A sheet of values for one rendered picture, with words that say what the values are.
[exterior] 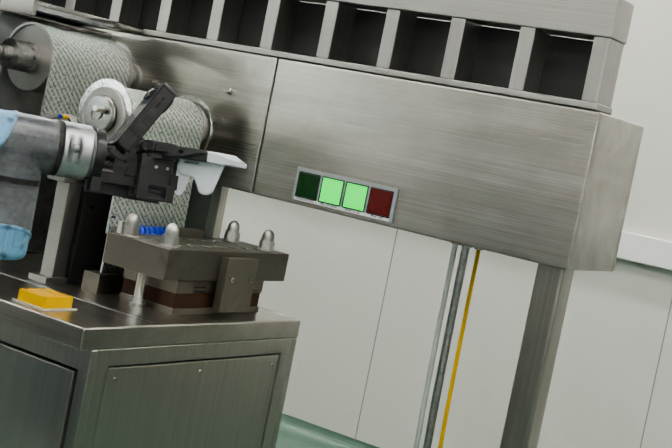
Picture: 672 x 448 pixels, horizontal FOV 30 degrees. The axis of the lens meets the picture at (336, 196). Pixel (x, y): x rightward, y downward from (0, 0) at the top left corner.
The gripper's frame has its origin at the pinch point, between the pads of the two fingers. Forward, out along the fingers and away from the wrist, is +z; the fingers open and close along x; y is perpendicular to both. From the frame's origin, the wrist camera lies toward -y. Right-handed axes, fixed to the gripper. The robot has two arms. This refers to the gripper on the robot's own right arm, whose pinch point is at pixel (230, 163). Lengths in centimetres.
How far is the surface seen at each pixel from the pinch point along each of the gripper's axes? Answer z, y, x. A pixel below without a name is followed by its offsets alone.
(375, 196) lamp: 53, -4, -60
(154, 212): 15, 5, -85
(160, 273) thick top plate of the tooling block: 11, 17, -61
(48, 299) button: -11, 25, -55
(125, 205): 7, 5, -80
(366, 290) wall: 175, 15, -305
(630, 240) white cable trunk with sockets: 231, -17, -206
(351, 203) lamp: 50, -2, -65
